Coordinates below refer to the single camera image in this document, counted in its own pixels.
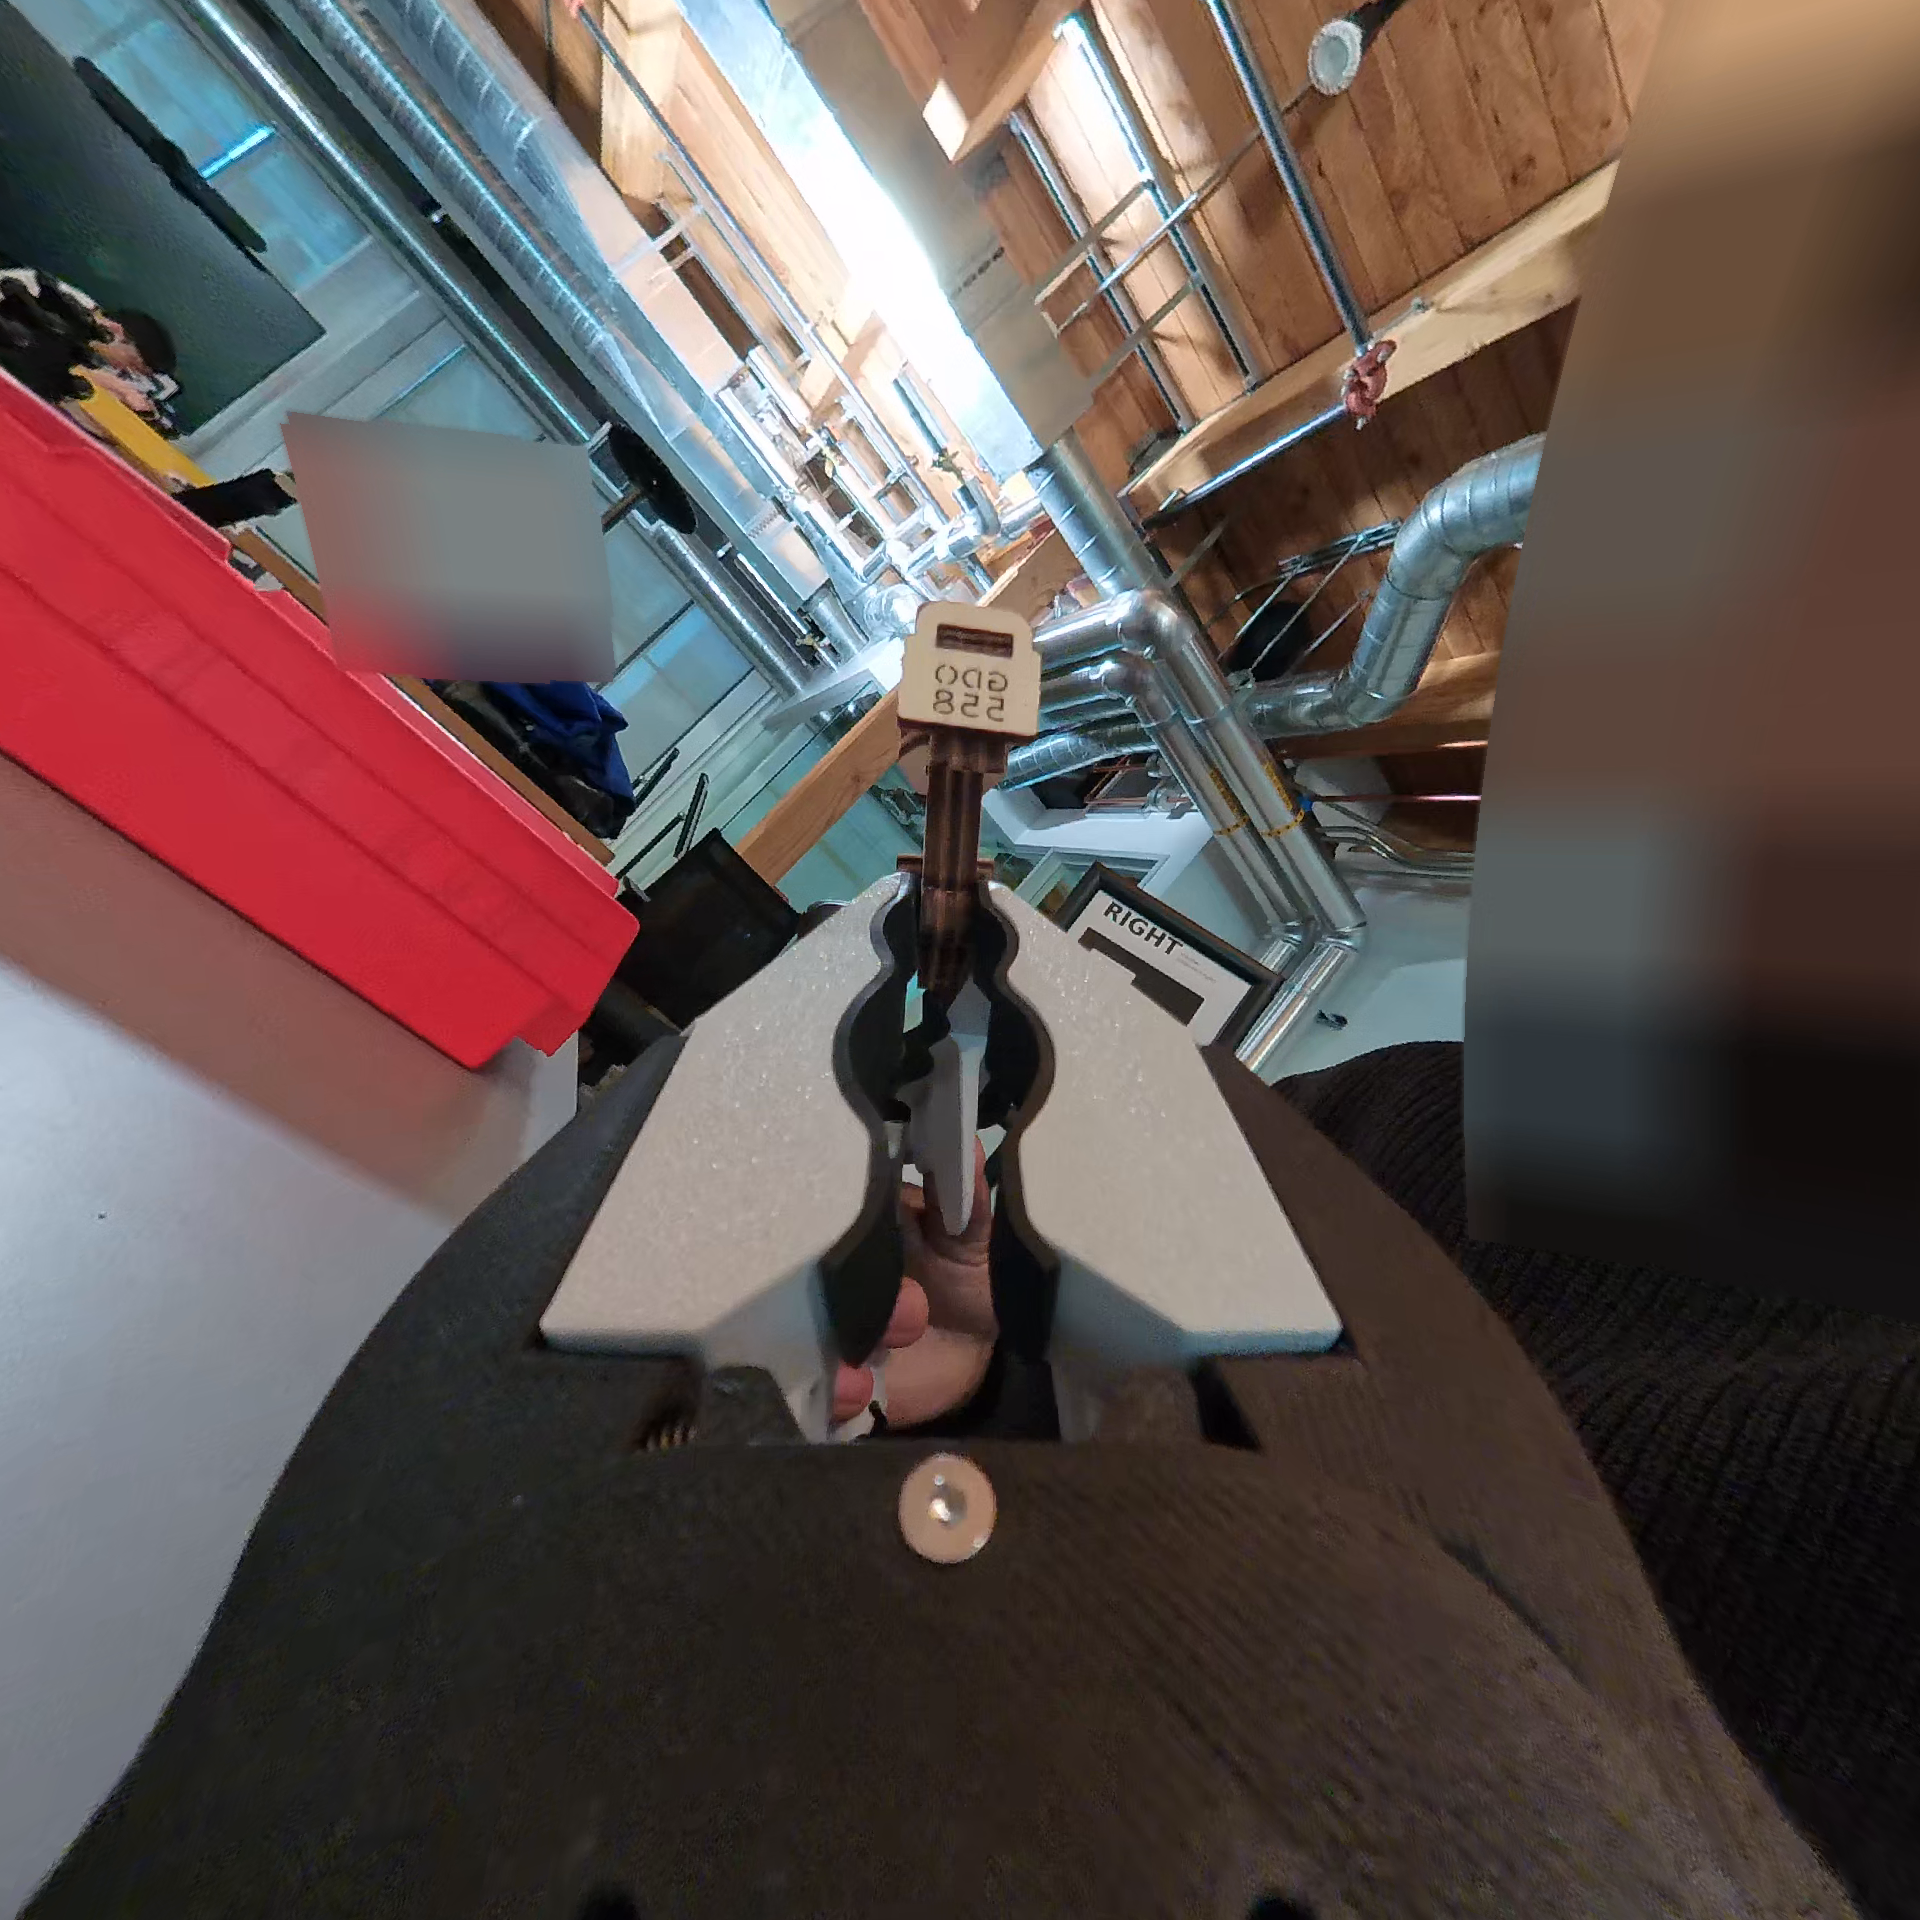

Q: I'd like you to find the red plastic bin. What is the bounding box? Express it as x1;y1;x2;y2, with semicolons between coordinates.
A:
0;369;643;1071

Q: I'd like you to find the person's right hand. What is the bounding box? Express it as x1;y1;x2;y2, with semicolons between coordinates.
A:
832;1142;1004;1427

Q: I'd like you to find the grey desk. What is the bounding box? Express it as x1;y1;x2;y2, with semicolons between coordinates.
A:
0;751;647;1906

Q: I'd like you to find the black panel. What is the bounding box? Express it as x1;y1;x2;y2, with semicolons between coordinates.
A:
615;832;798;1039

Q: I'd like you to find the blue cloth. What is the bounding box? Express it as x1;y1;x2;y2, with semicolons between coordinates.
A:
480;681;639;842

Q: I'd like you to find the black floor lamp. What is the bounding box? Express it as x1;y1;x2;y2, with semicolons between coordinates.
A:
592;423;700;538

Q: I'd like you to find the black wall screen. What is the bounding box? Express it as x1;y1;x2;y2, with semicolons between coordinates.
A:
0;0;325;436

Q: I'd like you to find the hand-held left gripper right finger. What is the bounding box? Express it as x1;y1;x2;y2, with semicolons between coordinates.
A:
976;882;1341;1446

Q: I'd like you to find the person's right forearm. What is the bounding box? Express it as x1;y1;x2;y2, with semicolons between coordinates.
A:
1276;1043;1920;1920

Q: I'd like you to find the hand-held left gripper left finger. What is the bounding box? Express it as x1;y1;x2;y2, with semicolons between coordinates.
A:
540;882;923;1441

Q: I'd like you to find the framed marker sign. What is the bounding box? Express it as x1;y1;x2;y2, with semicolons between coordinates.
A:
1056;863;1284;1051

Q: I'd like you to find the black office chair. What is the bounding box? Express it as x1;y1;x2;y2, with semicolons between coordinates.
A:
181;470;302;530

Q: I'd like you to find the silver spiral duct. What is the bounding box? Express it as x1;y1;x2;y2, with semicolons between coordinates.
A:
194;0;903;723

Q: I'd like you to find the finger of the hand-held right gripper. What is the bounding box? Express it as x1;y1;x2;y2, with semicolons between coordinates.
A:
895;983;994;1240

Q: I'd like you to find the small wooden model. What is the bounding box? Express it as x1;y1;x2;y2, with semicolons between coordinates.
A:
895;599;1039;994

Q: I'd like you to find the cluster of silver pipes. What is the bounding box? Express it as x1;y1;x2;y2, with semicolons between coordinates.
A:
989;435;1548;1051

